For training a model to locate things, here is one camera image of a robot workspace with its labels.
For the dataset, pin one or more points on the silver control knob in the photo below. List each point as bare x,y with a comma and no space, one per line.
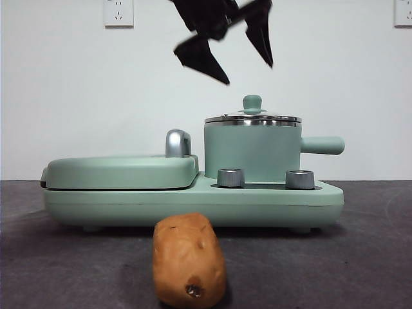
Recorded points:
299,179
230,178

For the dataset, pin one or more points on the brown potato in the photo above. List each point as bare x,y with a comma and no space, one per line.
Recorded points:
188,257

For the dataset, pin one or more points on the white wall socket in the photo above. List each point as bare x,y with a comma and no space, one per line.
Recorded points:
118,13
404,13

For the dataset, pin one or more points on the glass pot lid green knob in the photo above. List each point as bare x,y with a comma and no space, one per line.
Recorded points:
253,103

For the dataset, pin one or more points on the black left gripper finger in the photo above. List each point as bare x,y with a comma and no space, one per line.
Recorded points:
201,56
261,35

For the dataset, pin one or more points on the mint green breakfast maker base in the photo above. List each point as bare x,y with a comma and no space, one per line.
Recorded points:
128,206

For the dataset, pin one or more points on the mint green grill cover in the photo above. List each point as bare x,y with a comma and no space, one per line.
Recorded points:
119,170

